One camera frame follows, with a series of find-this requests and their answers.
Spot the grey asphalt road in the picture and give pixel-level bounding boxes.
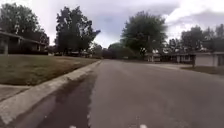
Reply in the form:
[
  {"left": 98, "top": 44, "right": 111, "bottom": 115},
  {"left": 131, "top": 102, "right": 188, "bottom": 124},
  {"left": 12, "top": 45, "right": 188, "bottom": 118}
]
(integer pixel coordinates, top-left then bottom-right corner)
[{"left": 13, "top": 58, "right": 224, "bottom": 128}]

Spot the large round tree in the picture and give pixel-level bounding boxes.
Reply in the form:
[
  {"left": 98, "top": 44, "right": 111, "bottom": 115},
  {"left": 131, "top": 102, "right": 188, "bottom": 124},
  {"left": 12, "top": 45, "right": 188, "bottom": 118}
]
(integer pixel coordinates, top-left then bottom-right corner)
[{"left": 120, "top": 10, "right": 168, "bottom": 61}]

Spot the tall dark tree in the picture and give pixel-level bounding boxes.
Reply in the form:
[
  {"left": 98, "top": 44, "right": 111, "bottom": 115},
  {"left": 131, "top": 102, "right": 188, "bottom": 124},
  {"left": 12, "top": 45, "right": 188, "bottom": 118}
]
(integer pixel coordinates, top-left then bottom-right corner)
[{"left": 54, "top": 5, "right": 101, "bottom": 56}]

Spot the dry grass lawn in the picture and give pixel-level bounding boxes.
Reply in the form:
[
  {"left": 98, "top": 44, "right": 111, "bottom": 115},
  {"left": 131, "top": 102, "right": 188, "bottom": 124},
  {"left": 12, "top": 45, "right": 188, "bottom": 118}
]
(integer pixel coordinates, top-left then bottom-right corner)
[{"left": 0, "top": 54, "right": 100, "bottom": 87}]

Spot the pale concrete kerb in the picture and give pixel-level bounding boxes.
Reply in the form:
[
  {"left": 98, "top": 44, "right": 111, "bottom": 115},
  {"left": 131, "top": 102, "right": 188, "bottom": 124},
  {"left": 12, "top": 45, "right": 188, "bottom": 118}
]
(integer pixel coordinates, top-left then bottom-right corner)
[{"left": 0, "top": 59, "right": 103, "bottom": 126}]

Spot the low pale house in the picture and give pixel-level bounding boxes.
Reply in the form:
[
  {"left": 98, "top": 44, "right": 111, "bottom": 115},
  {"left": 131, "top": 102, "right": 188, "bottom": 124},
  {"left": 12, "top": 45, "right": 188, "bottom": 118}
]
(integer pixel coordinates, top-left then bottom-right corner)
[{"left": 143, "top": 50, "right": 224, "bottom": 68}]

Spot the row of trees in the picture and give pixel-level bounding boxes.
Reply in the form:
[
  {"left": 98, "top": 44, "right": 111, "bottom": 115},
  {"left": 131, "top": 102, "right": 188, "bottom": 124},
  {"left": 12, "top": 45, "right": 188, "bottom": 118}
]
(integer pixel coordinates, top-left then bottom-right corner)
[{"left": 165, "top": 23, "right": 224, "bottom": 54}]

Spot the grass verge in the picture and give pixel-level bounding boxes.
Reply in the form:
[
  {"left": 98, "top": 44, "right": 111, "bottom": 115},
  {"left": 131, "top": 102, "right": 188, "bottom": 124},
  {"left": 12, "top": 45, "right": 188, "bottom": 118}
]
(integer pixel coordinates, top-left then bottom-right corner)
[{"left": 181, "top": 65, "right": 224, "bottom": 76}]

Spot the low house with porch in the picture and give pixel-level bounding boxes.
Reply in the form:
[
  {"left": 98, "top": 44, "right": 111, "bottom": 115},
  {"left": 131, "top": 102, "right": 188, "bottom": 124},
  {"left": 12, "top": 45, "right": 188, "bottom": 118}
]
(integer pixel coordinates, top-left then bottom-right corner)
[{"left": 0, "top": 30, "right": 50, "bottom": 56}]

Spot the large leafy tree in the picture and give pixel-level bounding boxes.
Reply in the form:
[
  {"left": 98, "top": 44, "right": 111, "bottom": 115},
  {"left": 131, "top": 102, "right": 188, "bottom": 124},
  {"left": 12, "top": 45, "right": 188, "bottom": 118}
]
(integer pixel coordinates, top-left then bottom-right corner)
[{"left": 0, "top": 2, "right": 50, "bottom": 46}]

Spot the concrete driveway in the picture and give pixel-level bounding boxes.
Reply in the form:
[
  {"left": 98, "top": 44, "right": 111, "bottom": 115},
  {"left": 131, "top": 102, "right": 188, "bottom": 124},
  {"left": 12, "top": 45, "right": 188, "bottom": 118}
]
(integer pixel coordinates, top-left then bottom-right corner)
[{"left": 0, "top": 83, "right": 33, "bottom": 103}]

